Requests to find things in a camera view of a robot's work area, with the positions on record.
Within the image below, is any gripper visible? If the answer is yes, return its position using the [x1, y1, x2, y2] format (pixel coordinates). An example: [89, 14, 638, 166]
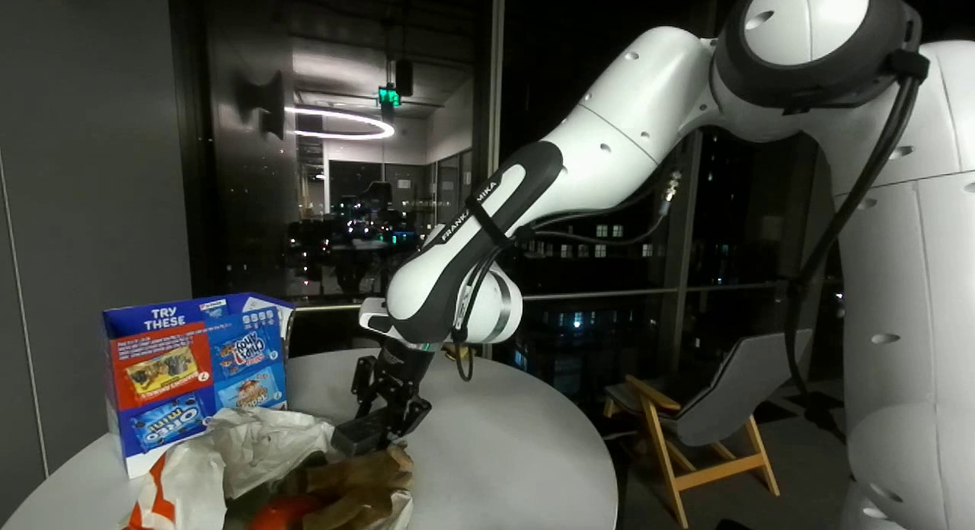
[351, 337, 435, 447]

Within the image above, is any white and orange carrier bag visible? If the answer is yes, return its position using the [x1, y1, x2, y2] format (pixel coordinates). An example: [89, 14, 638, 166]
[122, 406, 416, 530]

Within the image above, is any grey block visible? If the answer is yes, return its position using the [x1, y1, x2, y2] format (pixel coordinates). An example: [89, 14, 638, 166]
[331, 412, 397, 457]

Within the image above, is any red round object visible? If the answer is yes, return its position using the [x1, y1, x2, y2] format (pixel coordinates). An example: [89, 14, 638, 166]
[247, 493, 322, 530]

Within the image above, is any blue and red snack box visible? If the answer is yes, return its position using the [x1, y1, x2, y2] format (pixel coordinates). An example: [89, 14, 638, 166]
[103, 292, 296, 478]

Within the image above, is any window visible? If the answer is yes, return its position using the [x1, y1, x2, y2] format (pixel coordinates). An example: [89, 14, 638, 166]
[171, 0, 846, 409]

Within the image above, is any wooden lounge chair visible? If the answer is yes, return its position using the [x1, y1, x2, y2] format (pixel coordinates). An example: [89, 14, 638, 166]
[603, 328, 814, 530]

